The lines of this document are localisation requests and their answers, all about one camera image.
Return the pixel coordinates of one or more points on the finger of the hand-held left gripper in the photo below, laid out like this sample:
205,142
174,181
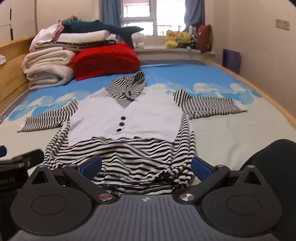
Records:
29,157
2,151

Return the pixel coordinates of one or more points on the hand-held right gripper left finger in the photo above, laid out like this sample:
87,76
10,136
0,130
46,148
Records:
92,165

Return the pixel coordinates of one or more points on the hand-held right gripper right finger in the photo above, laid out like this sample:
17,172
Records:
201,169

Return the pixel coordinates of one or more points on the striped shirt with grey vest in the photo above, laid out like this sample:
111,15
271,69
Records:
138,115

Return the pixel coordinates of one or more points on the blue and white printed bedsheet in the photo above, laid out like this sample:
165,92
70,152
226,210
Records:
219,139

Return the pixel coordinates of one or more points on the person's leg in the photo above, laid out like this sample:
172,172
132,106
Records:
277,155

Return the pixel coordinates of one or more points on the cream folded fleece blanket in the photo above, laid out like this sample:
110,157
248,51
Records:
46,67

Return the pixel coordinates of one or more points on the red knitted blanket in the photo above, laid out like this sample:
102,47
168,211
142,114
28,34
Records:
104,60

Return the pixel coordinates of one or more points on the purple paper bag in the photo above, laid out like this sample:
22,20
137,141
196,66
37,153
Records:
231,61

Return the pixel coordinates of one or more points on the dark patterned folded blanket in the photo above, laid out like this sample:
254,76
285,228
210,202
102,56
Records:
87,45

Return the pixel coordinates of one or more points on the white and pink cloth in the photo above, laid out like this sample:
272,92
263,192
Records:
44,34

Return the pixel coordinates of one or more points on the white folded blanket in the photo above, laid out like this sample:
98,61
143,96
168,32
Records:
85,36

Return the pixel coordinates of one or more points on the yellow plush toy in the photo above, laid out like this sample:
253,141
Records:
171,41
185,37

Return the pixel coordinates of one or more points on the red cushion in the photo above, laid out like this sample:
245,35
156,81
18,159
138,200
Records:
204,38

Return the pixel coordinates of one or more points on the white plush toy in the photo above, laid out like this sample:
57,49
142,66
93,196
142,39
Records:
140,40

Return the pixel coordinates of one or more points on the white wardrobe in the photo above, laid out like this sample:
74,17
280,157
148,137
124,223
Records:
16,18

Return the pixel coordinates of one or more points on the blue shark plush toy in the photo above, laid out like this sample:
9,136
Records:
92,25

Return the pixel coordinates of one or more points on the blue curtain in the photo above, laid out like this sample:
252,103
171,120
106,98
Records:
194,14
112,12

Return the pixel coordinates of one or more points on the window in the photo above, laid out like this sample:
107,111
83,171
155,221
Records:
152,14

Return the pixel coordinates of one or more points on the wooden bed frame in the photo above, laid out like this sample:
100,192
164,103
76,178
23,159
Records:
13,69

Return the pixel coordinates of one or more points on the wall switch plate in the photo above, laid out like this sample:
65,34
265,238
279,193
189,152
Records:
282,24

